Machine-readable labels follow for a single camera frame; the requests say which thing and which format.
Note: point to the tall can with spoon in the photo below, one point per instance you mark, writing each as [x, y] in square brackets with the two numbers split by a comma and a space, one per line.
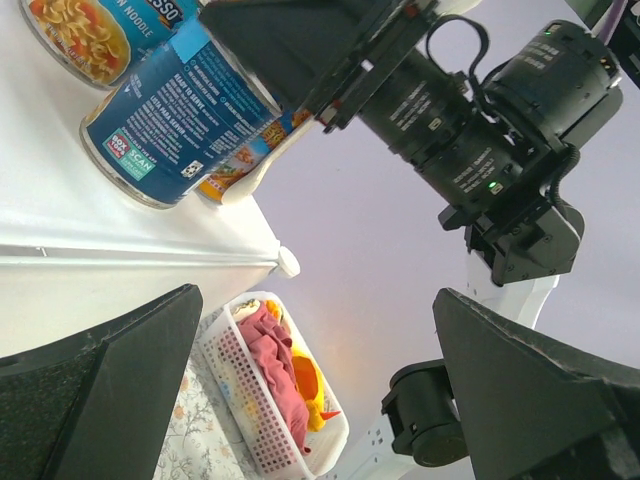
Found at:
[240, 175]

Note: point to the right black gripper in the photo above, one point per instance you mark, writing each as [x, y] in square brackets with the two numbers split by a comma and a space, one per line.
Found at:
[505, 141]

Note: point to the blue can with clear lid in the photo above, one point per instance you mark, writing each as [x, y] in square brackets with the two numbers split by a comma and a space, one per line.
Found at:
[100, 42]

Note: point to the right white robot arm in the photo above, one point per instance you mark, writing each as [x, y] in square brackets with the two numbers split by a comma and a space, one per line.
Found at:
[515, 259]

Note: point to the white plastic cube cabinet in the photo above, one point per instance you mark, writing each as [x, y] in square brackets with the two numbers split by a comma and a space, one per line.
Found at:
[76, 251]

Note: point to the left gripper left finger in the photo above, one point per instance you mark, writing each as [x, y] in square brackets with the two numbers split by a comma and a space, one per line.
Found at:
[97, 404]

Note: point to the yellow cloth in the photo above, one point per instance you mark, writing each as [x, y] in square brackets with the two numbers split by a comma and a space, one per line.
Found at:
[309, 377]

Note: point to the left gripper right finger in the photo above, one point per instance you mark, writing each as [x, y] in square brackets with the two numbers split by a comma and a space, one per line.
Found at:
[533, 407]

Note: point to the white laundry basket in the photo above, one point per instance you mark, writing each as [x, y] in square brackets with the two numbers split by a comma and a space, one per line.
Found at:
[247, 395]

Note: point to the red cloth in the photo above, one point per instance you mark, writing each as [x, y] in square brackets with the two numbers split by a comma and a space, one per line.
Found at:
[270, 346]

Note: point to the blue can silver top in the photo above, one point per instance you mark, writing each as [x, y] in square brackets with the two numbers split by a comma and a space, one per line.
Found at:
[182, 112]

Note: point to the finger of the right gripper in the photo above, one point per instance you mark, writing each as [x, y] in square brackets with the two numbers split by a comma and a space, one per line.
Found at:
[297, 49]

